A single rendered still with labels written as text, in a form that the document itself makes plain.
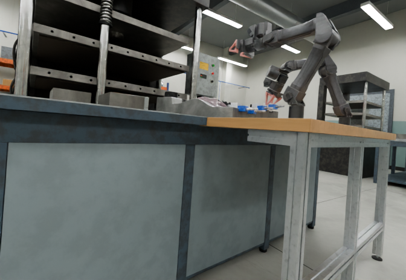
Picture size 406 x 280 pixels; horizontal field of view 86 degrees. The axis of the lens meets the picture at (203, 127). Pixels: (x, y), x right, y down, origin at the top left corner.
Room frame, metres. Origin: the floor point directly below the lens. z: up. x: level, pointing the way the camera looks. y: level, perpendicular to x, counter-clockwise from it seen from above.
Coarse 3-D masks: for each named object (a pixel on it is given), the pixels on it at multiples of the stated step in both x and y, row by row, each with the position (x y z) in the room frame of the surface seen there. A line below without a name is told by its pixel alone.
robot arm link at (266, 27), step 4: (260, 24) 1.10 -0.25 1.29; (264, 24) 1.10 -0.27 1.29; (268, 24) 1.09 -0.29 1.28; (260, 28) 1.10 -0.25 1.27; (264, 28) 1.10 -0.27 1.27; (268, 28) 1.09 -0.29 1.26; (260, 32) 1.10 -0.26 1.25; (264, 32) 1.09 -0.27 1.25; (268, 32) 1.09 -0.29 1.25; (256, 36) 1.13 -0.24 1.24; (264, 36) 1.07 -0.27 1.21; (268, 36) 1.04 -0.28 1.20; (272, 36) 1.03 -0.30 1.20; (264, 40) 1.06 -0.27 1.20; (268, 40) 1.04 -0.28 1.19; (268, 44) 1.09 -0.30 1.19
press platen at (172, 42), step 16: (48, 0) 1.39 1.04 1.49; (64, 0) 1.38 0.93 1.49; (80, 0) 1.43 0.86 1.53; (48, 16) 1.62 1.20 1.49; (64, 16) 1.60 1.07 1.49; (80, 16) 1.58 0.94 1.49; (96, 16) 1.57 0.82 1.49; (112, 16) 1.56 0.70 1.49; (128, 16) 1.63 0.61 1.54; (80, 32) 1.87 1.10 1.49; (96, 32) 1.85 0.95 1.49; (128, 32) 1.80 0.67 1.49; (144, 32) 1.78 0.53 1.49; (160, 32) 1.79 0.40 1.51; (128, 48) 2.20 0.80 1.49; (144, 48) 2.16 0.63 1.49; (160, 48) 2.13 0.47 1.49; (176, 48) 2.10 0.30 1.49
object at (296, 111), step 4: (292, 108) 0.95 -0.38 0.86; (296, 108) 0.94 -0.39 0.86; (300, 108) 0.93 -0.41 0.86; (292, 112) 0.94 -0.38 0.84; (296, 112) 0.94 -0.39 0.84; (300, 112) 0.93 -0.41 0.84; (288, 116) 0.97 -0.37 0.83; (292, 116) 0.94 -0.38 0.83; (296, 116) 0.94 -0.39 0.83; (300, 116) 0.93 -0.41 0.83
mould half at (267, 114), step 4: (256, 112) 1.28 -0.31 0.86; (260, 112) 1.31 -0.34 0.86; (264, 112) 1.33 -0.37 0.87; (268, 112) 1.36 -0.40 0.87; (276, 112) 1.41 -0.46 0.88; (256, 116) 1.29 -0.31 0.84; (260, 116) 1.31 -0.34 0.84; (264, 116) 1.33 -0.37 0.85; (268, 116) 1.36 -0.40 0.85; (272, 116) 1.39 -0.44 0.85; (276, 116) 1.41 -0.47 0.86
